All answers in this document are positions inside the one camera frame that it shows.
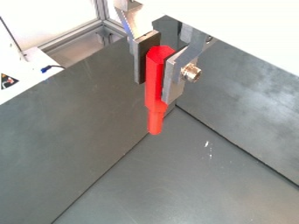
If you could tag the red hexagonal peg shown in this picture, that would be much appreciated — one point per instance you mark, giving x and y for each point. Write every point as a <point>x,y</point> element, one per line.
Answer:
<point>153,103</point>

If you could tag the white box with warning label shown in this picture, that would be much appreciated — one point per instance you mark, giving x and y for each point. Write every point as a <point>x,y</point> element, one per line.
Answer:
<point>20,66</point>

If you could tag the aluminium frame profile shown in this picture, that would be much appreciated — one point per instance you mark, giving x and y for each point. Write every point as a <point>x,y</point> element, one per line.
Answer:
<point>90,36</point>

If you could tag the blue cable connector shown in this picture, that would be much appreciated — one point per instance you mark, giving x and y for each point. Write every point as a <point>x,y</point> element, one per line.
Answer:
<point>48,67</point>

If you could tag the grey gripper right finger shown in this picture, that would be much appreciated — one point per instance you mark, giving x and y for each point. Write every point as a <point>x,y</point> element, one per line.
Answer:
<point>178,66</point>

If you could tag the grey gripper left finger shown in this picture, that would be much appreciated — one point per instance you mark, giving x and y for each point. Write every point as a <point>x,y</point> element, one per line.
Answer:
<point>136,20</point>

